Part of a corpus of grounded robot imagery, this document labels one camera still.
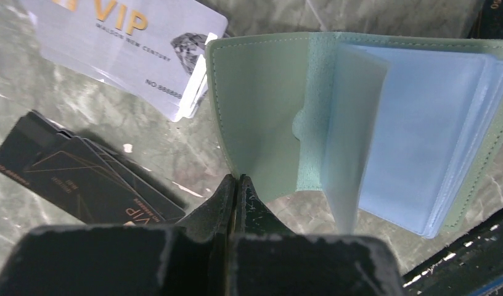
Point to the black VIP card stack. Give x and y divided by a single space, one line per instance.
80 177

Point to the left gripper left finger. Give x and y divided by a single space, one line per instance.
186 258

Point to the silver VIP card stack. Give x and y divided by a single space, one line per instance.
154 50

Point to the green card holder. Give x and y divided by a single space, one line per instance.
401 127

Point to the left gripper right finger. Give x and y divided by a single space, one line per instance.
267 258

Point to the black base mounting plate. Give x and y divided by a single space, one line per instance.
472 265

